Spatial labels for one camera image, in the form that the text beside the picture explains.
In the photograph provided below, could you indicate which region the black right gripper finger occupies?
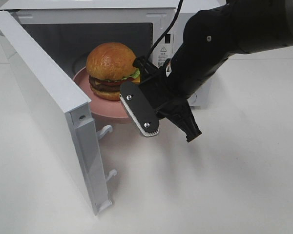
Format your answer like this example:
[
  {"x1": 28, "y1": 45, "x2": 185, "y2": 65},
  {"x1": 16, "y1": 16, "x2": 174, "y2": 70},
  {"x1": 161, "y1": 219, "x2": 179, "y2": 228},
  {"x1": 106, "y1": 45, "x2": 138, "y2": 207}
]
[
  {"x1": 133, "y1": 56, "x2": 161, "y2": 78},
  {"x1": 169, "y1": 114, "x2": 202, "y2": 142}
]

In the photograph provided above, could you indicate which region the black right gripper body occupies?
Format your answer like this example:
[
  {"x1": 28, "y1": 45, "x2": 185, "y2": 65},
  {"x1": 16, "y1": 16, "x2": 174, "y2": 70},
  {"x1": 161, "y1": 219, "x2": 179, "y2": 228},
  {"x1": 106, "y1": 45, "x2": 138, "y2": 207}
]
[{"x1": 139, "y1": 59, "x2": 193, "y2": 119}]

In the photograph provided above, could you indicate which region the pink round plate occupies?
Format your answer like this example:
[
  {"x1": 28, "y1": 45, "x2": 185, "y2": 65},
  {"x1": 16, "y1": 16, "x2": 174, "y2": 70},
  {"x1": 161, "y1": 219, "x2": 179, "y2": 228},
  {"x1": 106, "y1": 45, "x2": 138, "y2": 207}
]
[{"x1": 73, "y1": 67, "x2": 131, "y2": 123}]

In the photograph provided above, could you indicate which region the burger with lettuce and cheese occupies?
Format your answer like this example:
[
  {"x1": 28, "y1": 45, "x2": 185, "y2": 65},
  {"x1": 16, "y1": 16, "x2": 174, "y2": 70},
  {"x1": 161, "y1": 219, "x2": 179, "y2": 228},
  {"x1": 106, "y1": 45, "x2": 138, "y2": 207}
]
[{"x1": 86, "y1": 42, "x2": 140, "y2": 101}]

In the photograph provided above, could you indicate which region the black wrist camera with heatsink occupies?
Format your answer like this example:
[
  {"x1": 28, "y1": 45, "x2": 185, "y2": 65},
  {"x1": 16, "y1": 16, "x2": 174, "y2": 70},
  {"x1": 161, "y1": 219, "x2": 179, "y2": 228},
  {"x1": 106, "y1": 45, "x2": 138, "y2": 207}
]
[{"x1": 120, "y1": 81, "x2": 159, "y2": 137}]

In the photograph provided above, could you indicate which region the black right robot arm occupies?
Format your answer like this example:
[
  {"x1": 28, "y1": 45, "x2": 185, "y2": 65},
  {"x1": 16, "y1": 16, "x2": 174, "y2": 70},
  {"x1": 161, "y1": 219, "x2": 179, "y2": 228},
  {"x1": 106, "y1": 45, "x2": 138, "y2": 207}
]
[{"x1": 134, "y1": 0, "x2": 293, "y2": 141}]

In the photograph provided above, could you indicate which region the round white door button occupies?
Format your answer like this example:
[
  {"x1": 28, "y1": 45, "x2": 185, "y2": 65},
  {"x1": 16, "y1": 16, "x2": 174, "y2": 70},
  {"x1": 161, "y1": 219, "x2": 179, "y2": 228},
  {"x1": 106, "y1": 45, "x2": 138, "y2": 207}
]
[{"x1": 188, "y1": 93, "x2": 197, "y2": 106}]

